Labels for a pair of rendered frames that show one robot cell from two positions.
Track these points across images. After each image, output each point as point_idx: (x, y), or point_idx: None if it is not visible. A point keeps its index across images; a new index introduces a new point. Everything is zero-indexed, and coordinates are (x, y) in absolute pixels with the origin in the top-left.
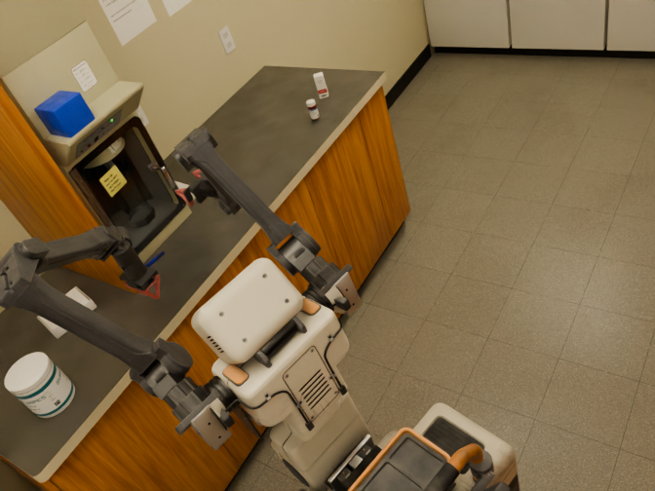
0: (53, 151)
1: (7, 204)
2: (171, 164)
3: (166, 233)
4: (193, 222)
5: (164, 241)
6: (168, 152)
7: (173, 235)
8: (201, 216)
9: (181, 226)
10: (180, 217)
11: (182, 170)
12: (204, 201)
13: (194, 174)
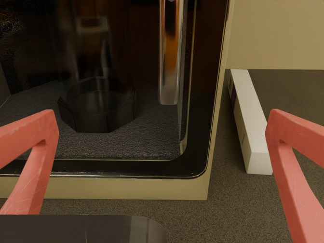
0: None
1: None
2: (294, 81)
3: (95, 188)
4: (172, 232)
5: (78, 197)
6: (310, 66)
7: (107, 209)
8: (204, 240)
9: (146, 208)
10: (164, 188)
11: (298, 103)
12: (262, 204)
13: (269, 133)
